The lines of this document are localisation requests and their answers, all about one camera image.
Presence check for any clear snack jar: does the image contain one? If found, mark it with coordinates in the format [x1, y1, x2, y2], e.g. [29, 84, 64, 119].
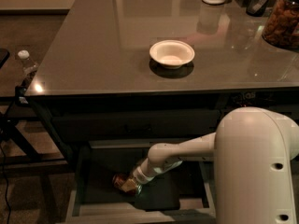
[262, 0, 299, 49]

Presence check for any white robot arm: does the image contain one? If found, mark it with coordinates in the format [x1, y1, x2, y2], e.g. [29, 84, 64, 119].
[121, 107, 299, 224]

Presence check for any dark cabinet with drawers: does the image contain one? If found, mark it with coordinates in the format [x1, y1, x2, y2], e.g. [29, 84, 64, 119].
[26, 82, 298, 224]

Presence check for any closed top drawer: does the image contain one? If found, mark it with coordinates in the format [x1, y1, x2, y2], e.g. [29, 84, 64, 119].
[51, 109, 220, 142]

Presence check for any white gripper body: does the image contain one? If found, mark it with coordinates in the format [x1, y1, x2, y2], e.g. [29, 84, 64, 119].
[133, 159, 158, 185]

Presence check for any open middle drawer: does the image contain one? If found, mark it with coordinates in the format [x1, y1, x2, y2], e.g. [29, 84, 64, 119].
[65, 139, 216, 224]

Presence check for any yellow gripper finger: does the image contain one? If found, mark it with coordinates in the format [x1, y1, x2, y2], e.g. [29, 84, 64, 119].
[121, 178, 138, 193]

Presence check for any red coke can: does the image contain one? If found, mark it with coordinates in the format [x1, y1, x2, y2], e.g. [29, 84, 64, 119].
[112, 174, 142, 196]

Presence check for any black side table frame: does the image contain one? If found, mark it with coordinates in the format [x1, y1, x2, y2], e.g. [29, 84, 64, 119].
[0, 82, 72, 173]

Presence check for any black cable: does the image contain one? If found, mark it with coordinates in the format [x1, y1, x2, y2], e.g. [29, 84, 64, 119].
[0, 140, 13, 224]

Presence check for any white bowl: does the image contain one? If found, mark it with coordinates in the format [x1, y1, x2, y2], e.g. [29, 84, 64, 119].
[149, 40, 195, 69]

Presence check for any clear water bottle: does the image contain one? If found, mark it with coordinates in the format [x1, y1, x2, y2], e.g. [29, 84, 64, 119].
[18, 49, 38, 82]

